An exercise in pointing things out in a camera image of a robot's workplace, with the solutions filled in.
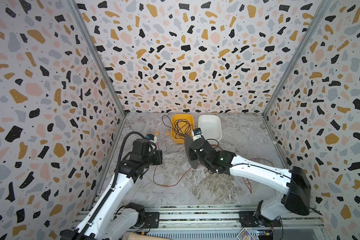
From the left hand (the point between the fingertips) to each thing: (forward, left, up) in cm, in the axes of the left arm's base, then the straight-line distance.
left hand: (162, 151), depth 77 cm
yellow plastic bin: (+38, -15, -15) cm, 44 cm away
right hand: (+3, -13, +4) cm, 14 cm away
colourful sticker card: (-35, -39, -17) cm, 55 cm away
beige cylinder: (-34, +12, -18) cm, 40 cm away
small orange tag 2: (+26, +2, -19) cm, 33 cm away
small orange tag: (+27, +9, -20) cm, 35 cm away
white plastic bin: (+33, -31, -20) cm, 49 cm away
